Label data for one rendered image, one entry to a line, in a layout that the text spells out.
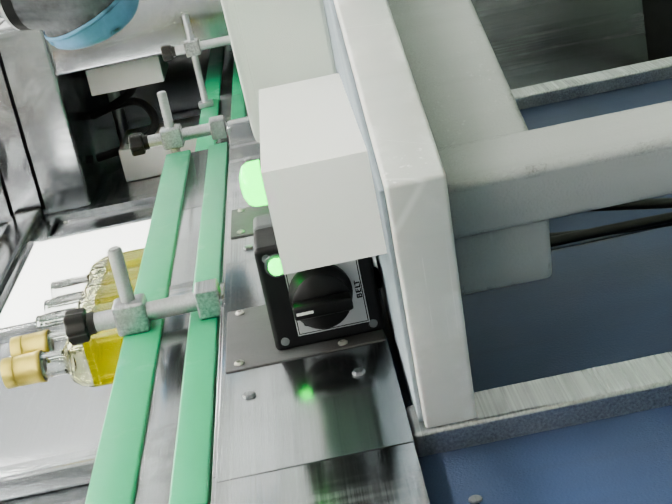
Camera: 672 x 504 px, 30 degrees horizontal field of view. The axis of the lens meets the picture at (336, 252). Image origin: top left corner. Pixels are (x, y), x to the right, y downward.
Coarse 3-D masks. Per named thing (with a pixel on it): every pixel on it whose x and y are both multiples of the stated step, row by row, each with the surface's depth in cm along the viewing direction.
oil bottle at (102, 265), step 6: (126, 252) 160; (132, 252) 159; (138, 252) 159; (102, 258) 160; (108, 258) 159; (126, 258) 157; (132, 258) 157; (138, 258) 156; (96, 264) 158; (102, 264) 157; (108, 264) 157; (126, 264) 156; (132, 264) 156; (138, 264) 156; (90, 270) 158; (96, 270) 156; (102, 270) 156; (108, 270) 156; (90, 276) 157
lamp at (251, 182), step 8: (256, 160) 118; (248, 168) 117; (256, 168) 117; (240, 176) 117; (248, 176) 116; (256, 176) 116; (240, 184) 117; (248, 184) 116; (256, 184) 116; (248, 192) 117; (256, 192) 117; (264, 192) 117; (248, 200) 117; (256, 200) 117; (264, 200) 117
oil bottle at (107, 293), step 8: (136, 280) 148; (96, 288) 149; (104, 288) 148; (112, 288) 148; (88, 296) 147; (96, 296) 146; (104, 296) 145; (112, 296) 145; (80, 304) 146; (88, 304) 145; (96, 304) 145
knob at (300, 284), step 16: (304, 272) 87; (320, 272) 86; (336, 272) 87; (304, 288) 86; (320, 288) 86; (336, 288) 86; (304, 304) 85; (320, 304) 85; (336, 304) 85; (352, 304) 85; (304, 320) 86; (320, 320) 87; (336, 320) 87
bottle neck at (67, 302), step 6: (78, 294) 153; (48, 300) 153; (54, 300) 153; (60, 300) 153; (66, 300) 153; (72, 300) 152; (78, 300) 152; (48, 306) 152; (54, 306) 152; (60, 306) 152; (66, 306) 152; (72, 306) 152; (48, 312) 152
